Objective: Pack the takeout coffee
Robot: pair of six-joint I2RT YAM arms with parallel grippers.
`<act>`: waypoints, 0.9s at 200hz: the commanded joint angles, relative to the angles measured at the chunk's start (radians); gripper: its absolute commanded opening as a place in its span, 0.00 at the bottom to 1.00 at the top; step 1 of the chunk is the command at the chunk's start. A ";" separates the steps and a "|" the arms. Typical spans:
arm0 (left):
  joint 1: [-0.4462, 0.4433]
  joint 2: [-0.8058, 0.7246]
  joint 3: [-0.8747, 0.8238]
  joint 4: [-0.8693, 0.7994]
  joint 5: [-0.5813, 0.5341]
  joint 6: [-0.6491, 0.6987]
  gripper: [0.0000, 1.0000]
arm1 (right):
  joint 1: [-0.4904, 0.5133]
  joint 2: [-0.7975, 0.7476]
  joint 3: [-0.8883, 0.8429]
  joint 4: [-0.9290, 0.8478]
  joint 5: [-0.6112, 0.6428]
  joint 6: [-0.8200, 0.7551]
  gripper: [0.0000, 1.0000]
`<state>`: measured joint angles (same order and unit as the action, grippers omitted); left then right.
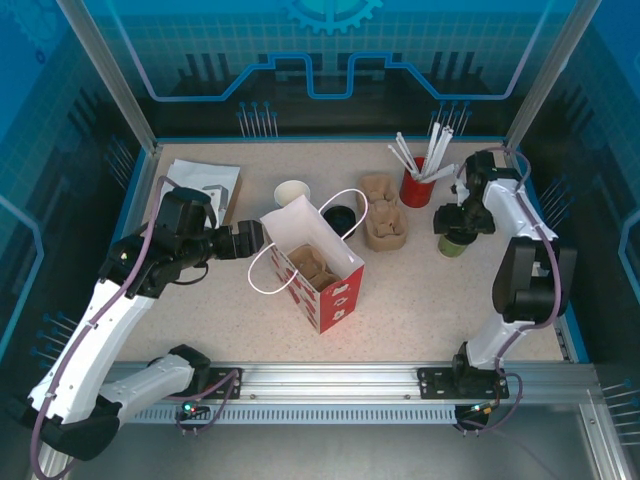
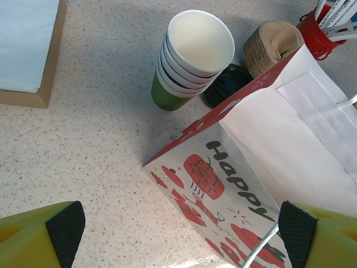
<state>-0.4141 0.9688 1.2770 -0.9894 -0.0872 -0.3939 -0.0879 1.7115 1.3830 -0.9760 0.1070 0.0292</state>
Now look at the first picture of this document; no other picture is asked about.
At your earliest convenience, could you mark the green paper coffee cup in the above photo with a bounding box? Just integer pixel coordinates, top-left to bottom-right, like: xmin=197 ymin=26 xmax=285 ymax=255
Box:
xmin=438 ymin=232 xmax=475 ymax=259

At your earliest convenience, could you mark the white paper napkin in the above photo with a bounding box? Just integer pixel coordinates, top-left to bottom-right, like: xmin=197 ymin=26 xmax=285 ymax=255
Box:
xmin=166 ymin=158 xmax=241 ymax=226

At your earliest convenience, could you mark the red white paper gift bag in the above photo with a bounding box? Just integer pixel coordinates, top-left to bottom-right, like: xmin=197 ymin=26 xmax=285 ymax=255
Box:
xmin=248 ymin=188 xmax=370 ymax=335

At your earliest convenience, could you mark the red straw holder cup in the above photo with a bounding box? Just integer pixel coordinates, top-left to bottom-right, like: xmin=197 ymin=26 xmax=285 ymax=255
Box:
xmin=399 ymin=156 xmax=435 ymax=209

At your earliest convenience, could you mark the stack of white paper cups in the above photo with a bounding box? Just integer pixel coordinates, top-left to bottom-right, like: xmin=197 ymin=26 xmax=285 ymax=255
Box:
xmin=273 ymin=179 xmax=312 ymax=209

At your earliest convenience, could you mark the white wrapped straw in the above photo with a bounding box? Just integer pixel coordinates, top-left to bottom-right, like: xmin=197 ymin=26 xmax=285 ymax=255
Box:
xmin=427 ymin=126 xmax=448 ymax=174
xmin=429 ymin=129 xmax=455 ymax=175
xmin=387 ymin=144 xmax=416 ymax=176
xmin=422 ymin=163 xmax=459 ymax=181
xmin=424 ymin=122 xmax=440 ymax=174
xmin=395 ymin=131 xmax=419 ymax=175

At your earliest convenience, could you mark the aluminium table side rail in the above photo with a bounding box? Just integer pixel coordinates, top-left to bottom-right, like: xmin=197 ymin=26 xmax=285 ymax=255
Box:
xmin=99 ymin=144 xmax=160 ymax=351
xmin=552 ymin=319 xmax=575 ymax=364

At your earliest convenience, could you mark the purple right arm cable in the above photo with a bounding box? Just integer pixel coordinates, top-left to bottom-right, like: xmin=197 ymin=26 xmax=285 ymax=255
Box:
xmin=494 ymin=145 xmax=562 ymax=374

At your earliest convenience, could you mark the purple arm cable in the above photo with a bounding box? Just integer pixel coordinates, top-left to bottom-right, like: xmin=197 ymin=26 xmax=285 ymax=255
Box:
xmin=29 ymin=174 xmax=174 ymax=476
xmin=494 ymin=145 xmax=562 ymax=374

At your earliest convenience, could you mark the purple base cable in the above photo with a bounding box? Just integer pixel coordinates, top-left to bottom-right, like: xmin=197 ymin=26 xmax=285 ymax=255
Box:
xmin=174 ymin=368 xmax=242 ymax=437
xmin=455 ymin=370 xmax=526 ymax=437

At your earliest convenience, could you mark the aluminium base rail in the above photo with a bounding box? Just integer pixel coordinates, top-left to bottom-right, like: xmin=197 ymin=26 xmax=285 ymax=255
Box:
xmin=102 ymin=360 xmax=599 ymax=401

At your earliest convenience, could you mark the aluminium frame post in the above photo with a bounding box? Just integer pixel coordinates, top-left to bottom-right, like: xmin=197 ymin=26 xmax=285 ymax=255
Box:
xmin=53 ymin=0 xmax=162 ymax=154
xmin=503 ymin=0 xmax=604 ymax=146

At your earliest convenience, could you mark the slotted grey cable duct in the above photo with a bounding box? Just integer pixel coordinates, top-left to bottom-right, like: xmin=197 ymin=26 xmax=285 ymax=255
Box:
xmin=134 ymin=403 xmax=464 ymax=427

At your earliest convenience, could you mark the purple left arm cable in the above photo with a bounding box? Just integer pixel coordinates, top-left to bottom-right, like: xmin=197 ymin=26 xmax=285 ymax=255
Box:
xmin=29 ymin=174 xmax=174 ymax=476

